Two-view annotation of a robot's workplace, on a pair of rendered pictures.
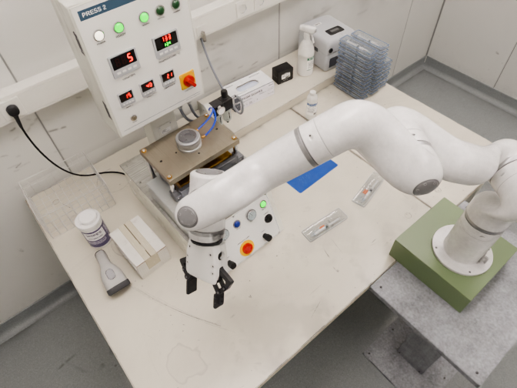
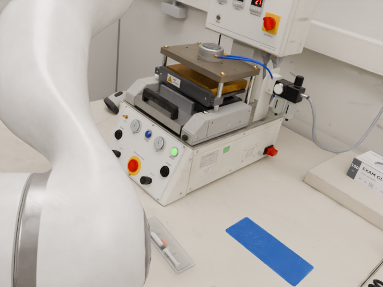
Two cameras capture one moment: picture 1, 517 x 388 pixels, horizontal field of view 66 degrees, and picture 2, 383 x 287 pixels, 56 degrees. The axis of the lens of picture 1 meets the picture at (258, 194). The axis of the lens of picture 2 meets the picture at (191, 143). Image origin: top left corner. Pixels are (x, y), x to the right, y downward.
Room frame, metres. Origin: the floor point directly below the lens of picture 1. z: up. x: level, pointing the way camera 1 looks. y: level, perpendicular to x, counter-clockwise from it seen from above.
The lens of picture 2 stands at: (0.74, -0.89, 1.45)
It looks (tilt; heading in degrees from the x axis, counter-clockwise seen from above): 30 degrees down; 81
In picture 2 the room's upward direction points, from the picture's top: 10 degrees clockwise
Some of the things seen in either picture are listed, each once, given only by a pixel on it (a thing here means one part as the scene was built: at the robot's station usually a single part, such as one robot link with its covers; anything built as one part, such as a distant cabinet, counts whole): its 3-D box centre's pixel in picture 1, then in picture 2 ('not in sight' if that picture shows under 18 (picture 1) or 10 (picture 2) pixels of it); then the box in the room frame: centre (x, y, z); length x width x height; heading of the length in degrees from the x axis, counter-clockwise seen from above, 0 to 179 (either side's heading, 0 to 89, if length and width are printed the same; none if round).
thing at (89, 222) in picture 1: (93, 229); not in sight; (0.82, 0.60, 0.82); 0.09 x 0.09 x 0.15
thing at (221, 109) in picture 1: (221, 110); (285, 96); (1.17, 0.12, 1.05); 0.15 x 0.05 x 0.15; 129
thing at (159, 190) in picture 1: (174, 207); (160, 87); (0.79, 0.28, 0.96); 0.25 x 0.05 x 0.07; 39
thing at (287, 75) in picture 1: (282, 73); not in sight; (1.70, -0.15, 0.83); 0.09 x 0.06 x 0.07; 120
